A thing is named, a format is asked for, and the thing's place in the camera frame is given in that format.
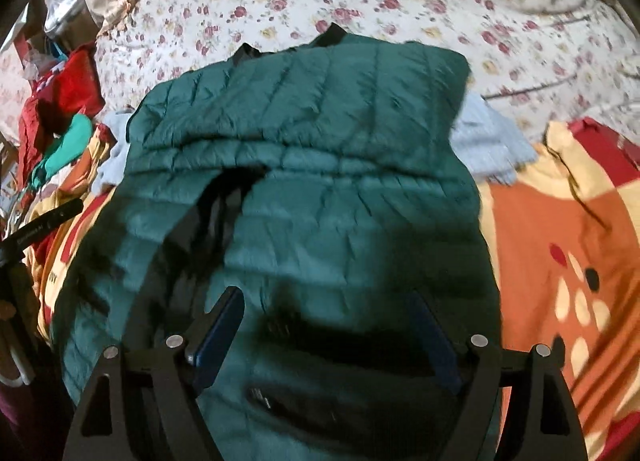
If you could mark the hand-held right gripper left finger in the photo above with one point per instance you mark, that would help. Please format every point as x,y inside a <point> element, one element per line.
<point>220,336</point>

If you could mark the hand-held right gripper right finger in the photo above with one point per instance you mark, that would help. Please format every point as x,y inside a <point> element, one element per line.
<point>435,341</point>

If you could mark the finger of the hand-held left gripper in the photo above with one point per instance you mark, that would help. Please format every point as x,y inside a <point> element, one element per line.
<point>45,226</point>

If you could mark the green puffer jacket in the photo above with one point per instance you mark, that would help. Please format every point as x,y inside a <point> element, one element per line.
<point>325,181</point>

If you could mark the white plastic hanger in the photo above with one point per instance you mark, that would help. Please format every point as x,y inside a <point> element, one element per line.
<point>24,366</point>

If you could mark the teal cloth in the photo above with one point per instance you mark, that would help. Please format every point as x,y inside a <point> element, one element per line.
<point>75,133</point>

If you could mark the red garment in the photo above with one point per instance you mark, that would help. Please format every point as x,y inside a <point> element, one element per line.
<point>75,81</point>

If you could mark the purple cloth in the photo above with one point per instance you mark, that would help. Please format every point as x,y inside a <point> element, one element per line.
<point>20,426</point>

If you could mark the silver bag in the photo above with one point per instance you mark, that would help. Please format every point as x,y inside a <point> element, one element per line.
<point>65,11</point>

